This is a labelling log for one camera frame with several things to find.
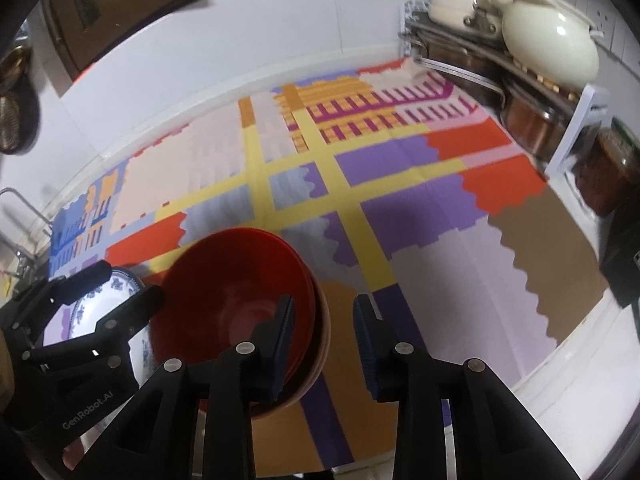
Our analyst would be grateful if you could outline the white pot with glass lid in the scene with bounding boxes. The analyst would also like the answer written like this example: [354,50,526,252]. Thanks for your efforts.
[429,0,506,41]

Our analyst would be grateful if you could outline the small brass saucepan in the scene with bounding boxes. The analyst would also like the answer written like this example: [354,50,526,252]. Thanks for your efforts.
[0,42,33,93]

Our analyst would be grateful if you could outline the person's left hand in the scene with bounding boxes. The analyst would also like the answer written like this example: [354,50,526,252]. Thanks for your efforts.
[61,437,91,468]

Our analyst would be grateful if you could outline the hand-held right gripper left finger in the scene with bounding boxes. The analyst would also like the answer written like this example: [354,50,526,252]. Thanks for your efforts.
[82,295,297,480]

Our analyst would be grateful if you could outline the metal corner shelf rack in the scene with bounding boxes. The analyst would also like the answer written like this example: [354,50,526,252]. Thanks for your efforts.
[400,0,611,181]

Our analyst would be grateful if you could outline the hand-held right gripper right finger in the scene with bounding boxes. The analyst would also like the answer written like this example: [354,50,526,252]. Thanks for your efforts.
[352,294,561,480]

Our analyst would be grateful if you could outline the colourful patchwork mat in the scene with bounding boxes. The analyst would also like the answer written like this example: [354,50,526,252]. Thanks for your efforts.
[47,57,608,468]

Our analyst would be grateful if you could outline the red bowl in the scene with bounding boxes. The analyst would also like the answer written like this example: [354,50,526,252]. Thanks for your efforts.
[149,227,317,408]

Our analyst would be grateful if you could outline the blue floral white plate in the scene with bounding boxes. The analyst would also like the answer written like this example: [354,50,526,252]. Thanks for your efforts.
[42,267,156,376]

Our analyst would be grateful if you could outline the white wall outlet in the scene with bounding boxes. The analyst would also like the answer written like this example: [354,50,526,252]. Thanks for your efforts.
[547,0,613,36]

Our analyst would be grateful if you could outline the black countertop appliance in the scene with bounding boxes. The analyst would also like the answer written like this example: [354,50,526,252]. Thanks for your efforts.
[600,210,640,308]

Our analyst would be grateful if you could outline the glass jar of sauce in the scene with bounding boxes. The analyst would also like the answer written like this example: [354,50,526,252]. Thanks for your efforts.
[572,117,640,216]

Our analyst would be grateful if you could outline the dark brown window frame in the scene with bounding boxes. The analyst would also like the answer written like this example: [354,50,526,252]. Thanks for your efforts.
[37,0,401,98]

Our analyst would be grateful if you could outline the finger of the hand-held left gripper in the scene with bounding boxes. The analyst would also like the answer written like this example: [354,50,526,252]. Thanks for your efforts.
[0,260,113,332]
[22,284,166,368]

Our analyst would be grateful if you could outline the cream ceramic pot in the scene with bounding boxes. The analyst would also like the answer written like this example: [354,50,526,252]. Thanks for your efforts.
[487,0,603,88]

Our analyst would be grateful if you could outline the stainless steel pot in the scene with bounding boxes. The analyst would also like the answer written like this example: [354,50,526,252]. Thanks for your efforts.
[500,82,576,158]
[420,35,501,106]

